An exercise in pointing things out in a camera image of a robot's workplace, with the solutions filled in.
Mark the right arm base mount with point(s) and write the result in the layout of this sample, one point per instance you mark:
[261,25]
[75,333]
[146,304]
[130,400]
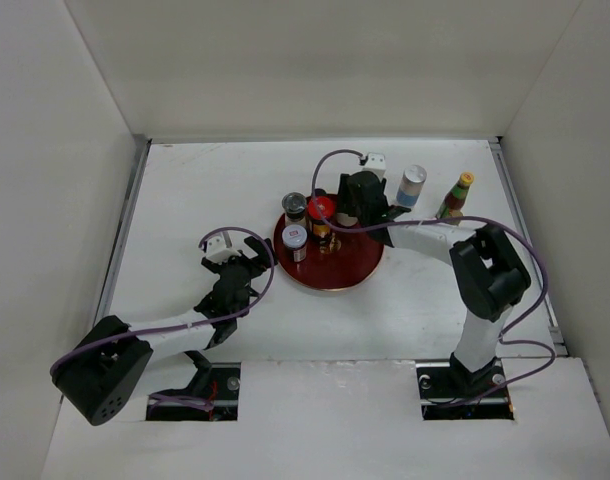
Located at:
[445,395]

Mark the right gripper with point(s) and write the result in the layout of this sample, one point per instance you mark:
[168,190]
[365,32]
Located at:
[345,192]

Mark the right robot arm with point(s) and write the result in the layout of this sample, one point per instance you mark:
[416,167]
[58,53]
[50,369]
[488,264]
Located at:
[490,276]

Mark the red sauce bottle yellow cap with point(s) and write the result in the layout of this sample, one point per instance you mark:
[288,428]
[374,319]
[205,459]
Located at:
[455,199]

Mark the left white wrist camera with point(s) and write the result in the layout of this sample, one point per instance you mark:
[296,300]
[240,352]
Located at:
[218,250]

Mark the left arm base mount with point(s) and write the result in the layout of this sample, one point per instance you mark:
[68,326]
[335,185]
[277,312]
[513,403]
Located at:
[211,395]

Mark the jar with white lid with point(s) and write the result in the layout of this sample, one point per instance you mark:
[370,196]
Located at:
[295,238]

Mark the red round tray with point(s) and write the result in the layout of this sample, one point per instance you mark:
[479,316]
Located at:
[348,260]

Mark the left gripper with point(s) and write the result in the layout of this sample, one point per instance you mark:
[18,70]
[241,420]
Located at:
[257,264]

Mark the white bottle with black cap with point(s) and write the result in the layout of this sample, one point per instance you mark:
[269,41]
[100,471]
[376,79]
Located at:
[345,220]

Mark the blue-labelled silver-capped shaker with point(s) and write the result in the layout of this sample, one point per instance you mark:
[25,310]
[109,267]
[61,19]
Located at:
[411,185]

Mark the red-capped sauce jar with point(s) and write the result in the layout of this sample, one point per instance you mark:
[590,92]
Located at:
[320,211]

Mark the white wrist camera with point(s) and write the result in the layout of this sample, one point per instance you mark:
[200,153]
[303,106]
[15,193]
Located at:
[374,163]
[218,250]

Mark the glass grinder with black top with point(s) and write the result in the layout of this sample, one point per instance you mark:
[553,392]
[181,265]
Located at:
[294,205]

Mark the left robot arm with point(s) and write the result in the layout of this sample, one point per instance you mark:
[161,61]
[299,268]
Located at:
[105,370]

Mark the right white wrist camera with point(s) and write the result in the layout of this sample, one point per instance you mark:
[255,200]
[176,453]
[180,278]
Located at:
[374,163]

